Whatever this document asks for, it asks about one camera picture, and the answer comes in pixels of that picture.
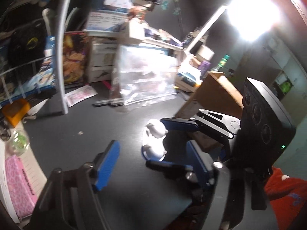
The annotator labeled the red floral sleeve forearm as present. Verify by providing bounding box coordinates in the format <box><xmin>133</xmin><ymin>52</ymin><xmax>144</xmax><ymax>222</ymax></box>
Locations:
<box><xmin>264</xmin><ymin>167</ymin><xmax>306</xmax><ymax>229</ymax></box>

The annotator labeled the black marker pen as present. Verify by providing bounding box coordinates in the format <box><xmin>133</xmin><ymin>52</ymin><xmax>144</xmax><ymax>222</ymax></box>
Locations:
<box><xmin>93</xmin><ymin>99</ymin><xmax>124</xmax><ymax>107</ymax></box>

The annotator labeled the orange small box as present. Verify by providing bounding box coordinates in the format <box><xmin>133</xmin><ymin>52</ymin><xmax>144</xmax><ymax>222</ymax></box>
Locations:
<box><xmin>1</xmin><ymin>99</ymin><xmax>31</xmax><ymax>128</ymax></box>

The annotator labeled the clear glass ball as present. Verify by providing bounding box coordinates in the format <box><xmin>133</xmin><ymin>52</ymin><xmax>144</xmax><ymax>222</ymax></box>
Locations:
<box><xmin>10</xmin><ymin>129</ymin><xmax>30</xmax><ymax>156</ymax></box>

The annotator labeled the white blue medicine box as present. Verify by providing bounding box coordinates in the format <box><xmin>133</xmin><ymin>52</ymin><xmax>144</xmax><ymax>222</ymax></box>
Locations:
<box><xmin>85</xmin><ymin>11</ymin><xmax>127</xmax><ymax>33</ymax></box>

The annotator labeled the white earbud case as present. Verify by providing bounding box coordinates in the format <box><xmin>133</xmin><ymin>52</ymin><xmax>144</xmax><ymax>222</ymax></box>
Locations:
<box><xmin>141</xmin><ymin>119</ymin><xmax>168</xmax><ymax>161</ymax></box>

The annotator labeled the clear plastic zip bag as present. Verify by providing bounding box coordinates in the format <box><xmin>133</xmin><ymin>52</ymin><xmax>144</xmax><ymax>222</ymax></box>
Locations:
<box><xmin>110</xmin><ymin>45</ymin><xmax>178</xmax><ymax>106</ymax></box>

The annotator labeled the white paper leaflet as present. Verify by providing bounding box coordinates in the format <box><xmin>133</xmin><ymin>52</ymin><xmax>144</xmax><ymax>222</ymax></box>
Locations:
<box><xmin>64</xmin><ymin>85</ymin><xmax>98</xmax><ymax>108</ymax></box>

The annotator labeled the green bottle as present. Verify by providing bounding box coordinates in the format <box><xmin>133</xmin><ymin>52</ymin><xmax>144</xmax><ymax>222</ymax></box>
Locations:
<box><xmin>216</xmin><ymin>55</ymin><xmax>229</xmax><ymax>71</ymax></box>

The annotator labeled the white drawer unit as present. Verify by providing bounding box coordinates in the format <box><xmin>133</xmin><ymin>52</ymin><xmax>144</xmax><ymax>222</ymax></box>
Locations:
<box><xmin>86</xmin><ymin>37</ymin><xmax>118</xmax><ymax>83</ymax></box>

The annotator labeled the white desk lamp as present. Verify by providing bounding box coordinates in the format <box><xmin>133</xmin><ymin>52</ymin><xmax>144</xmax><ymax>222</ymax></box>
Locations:
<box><xmin>175</xmin><ymin>0</ymin><xmax>284</xmax><ymax>93</ymax></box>

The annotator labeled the pink patterned box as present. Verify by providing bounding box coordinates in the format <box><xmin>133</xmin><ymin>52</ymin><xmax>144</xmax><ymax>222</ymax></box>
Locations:
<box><xmin>5</xmin><ymin>155</ymin><xmax>37</xmax><ymax>220</ymax></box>

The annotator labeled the white tape roll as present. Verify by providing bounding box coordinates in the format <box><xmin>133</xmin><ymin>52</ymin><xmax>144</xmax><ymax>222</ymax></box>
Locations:
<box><xmin>196</xmin><ymin>45</ymin><xmax>214</xmax><ymax>61</ymax></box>

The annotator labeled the brown cardboard box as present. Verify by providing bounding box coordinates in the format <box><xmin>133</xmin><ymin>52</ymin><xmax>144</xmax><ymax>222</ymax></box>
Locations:
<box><xmin>173</xmin><ymin>71</ymin><xmax>244</xmax><ymax>150</ymax></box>

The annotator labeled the anime character card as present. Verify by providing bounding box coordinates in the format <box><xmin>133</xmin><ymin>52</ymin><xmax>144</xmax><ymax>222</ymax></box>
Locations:
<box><xmin>62</xmin><ymin>31</ymin><xmax>89</xmax><ymax>85</ymax></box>

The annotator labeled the white wire shelf rack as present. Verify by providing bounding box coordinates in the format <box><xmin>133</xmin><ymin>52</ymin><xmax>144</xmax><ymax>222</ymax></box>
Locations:
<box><xmin>1</xmin><ymin>0</ymin><xmax>71</xmax><ymax>115</ymax></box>

